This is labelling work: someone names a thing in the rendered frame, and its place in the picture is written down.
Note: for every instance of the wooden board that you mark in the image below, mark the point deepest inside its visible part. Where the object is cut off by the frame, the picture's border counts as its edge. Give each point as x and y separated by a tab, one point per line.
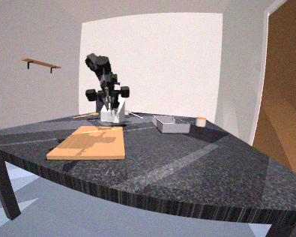
91	143

